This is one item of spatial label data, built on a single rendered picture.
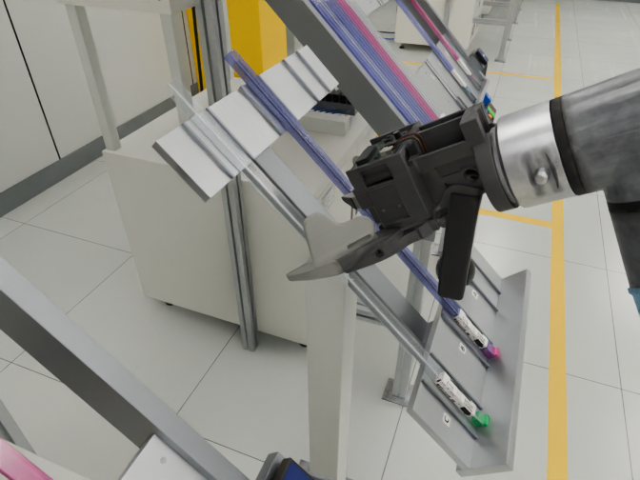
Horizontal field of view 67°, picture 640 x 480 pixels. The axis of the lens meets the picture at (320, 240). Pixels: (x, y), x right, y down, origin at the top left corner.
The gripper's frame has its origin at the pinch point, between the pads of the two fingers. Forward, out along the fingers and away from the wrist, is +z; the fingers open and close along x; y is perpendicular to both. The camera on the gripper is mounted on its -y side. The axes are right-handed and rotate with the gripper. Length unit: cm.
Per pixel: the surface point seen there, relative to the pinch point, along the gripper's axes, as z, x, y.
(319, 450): 31, -8, -46
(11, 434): 56, 17, -10
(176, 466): 8.7, 22.3, -6.5
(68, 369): 13.4, 21.6, 4.9
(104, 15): 178, -170, 75
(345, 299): 7.7, -8.1, -13.6
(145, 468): 9.3, 24.0, -4.4
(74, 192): 197, -106, 9
